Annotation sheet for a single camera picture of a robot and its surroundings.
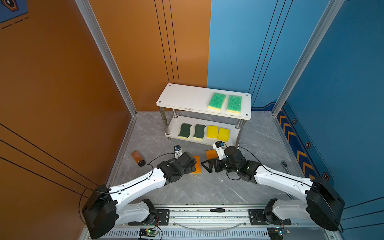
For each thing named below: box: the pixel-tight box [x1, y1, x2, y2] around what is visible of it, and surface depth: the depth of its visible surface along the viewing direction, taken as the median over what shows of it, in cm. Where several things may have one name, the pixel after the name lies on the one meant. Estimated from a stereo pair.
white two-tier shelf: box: [156, 83, 252, 147], surface depth 88 cm
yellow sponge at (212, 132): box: [207, 125, 219, 139], surface depth 99 cm
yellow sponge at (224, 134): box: [217, 128, 230, 142], surface depth 99 cm
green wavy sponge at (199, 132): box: [193, 124, 206, 140], surface depth 99 cm
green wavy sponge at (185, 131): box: [178, 123, 192, 140], surface depth 100 cm
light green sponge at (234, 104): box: [226, 94, 242, 114], surface depth 75 cm
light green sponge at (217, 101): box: [208, 92, 227, 112], surface depth 77 cm
